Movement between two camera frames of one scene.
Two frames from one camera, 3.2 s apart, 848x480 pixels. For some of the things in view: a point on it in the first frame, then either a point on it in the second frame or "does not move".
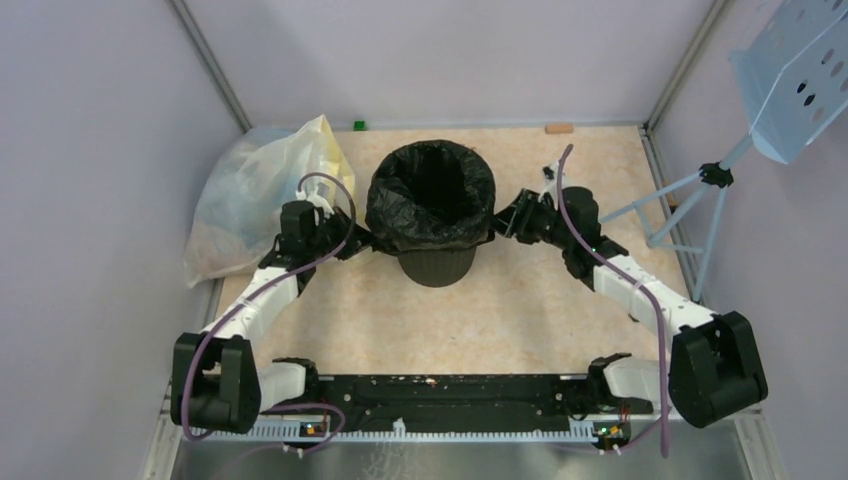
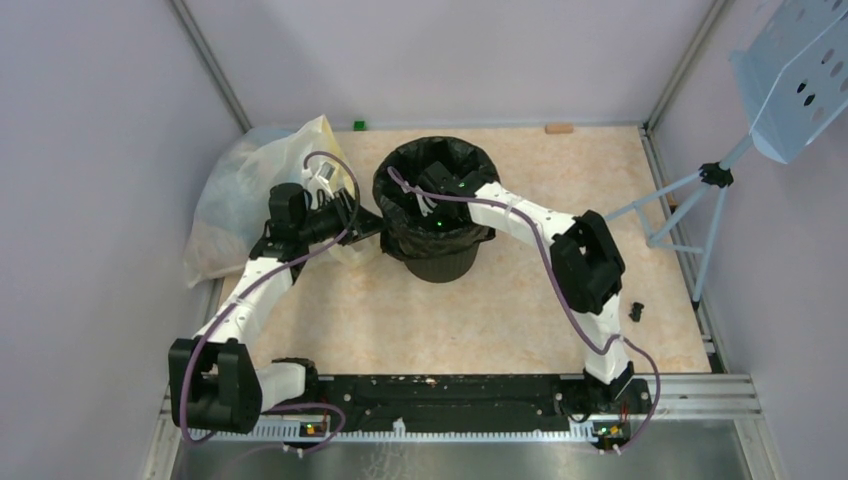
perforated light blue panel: (793, 78) does not move
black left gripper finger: (360, 239) to (366, 223)
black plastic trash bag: (431, 195) does not move
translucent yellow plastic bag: (234, 222) does not move
